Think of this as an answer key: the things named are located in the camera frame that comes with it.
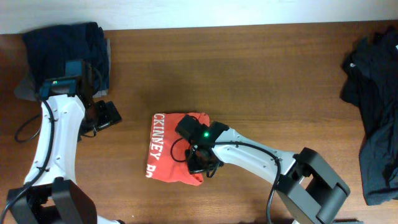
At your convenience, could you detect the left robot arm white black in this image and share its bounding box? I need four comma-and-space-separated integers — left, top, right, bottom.
1, 77, 110, 224

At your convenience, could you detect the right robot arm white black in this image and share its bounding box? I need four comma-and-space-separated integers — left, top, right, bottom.
176, 121, 351, 223

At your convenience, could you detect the navy blue garment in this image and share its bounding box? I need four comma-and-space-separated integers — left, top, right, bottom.
22, 22, 110, 91

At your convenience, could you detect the orange red printed t-shirt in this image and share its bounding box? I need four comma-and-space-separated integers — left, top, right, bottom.
146, 113, 204, 186

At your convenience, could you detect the pile of dark clothes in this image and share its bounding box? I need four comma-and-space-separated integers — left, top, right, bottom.
340, 26, 397, 206

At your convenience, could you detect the grey garment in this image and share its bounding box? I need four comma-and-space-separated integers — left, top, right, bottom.
14, 39, 111, 101

